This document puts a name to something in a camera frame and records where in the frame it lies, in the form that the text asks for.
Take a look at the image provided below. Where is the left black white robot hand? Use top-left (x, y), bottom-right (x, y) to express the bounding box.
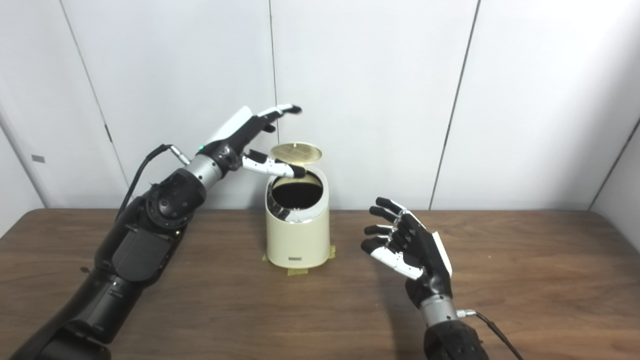
top-left (200, 103), bottom-right (307, 178)

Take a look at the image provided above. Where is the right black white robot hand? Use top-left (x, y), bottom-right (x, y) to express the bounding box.
top-left (360, 196), bottom-right (453, 308)

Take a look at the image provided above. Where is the round cream bin lid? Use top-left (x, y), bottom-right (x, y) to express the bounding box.
top-left (270, 142), bottom-right (323, 166)

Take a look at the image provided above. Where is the cream-colored bin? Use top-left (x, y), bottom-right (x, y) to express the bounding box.
top-left (264, 167), bottom-right (332, 270)

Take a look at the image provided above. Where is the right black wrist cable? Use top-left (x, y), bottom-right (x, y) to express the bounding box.
top-left (456, 309), bottom-right (526, 360)

